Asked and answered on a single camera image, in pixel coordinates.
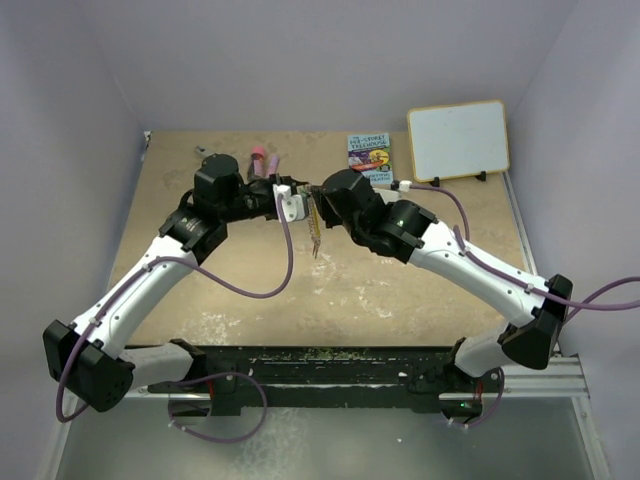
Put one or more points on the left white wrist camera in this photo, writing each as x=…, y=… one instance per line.
x=290, y=206

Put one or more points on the purple highlighter pen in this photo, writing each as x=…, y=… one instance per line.
x=273, y=164

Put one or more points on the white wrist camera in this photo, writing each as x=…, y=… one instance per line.
x=401, y=185
x=290, y=206

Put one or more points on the keyring yellow clip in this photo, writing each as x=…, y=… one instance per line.
x=314, y=226

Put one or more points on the treehouse paperback book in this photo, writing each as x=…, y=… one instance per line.
x=370, y=155

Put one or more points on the pink capped dark bottle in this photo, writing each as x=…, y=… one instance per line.
x=256, y=165

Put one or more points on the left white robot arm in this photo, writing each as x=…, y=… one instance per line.
x=89, y=356

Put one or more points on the small whiteboard on stand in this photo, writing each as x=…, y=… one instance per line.
x=458, y=140

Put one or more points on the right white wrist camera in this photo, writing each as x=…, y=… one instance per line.
x=401, y=185

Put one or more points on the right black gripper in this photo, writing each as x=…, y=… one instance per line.
x=325, y=209

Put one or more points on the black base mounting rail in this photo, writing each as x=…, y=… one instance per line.
x=420, y=379

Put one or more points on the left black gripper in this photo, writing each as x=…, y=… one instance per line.
x=286, y=179

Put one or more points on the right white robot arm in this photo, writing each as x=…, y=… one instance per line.
x=533, y=308

